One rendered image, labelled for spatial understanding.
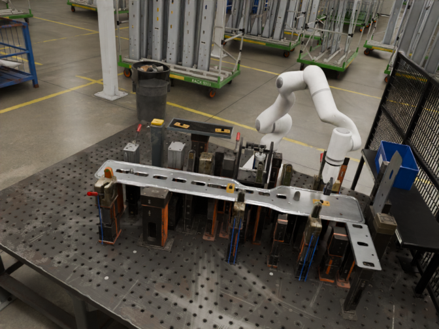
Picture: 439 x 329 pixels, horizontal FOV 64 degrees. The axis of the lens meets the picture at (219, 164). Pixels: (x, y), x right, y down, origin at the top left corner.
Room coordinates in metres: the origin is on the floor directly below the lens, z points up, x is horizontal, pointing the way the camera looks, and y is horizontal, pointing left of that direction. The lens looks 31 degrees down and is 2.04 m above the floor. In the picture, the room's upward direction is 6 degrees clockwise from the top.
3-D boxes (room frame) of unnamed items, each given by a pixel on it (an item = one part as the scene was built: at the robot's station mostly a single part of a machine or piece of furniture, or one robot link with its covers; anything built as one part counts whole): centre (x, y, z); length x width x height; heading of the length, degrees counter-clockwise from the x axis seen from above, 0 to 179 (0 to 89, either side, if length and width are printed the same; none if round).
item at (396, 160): (1.43, -0.80, 1.17); 0.12 x 0.01 x 0.34; 175
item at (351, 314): (1.07, -0.65, 0.84); 0.11 x 0.06 x 0.29; 175
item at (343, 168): (1.61, -0.65, 0.95); 0.03 x 0.01 x 0.50; 85
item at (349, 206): (1.50, -0.05, 1.00); 1.38 x 0.22 x 0.02; 85
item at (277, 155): (1.70, -0.31, 0.91); 0.07 x 0.05 x 0.42; 175
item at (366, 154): (1.63, -0.98, 1.01); 0.90 x 0.22 x 0.03; 175
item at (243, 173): (1.70, -0.19, 0.94); 0.18 x 0.13 x 0.49; 85
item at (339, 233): (1.27, -0.59, 0.84); 0.11 x 0.10 x 0.28; 175
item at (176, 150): (1.70, 0.24, 0.90); 0.13 x 0.10 x 0.41; 175
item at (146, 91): (4.44, 1.00, 0.36); 0.54 x 0.50 x 0.73; 155
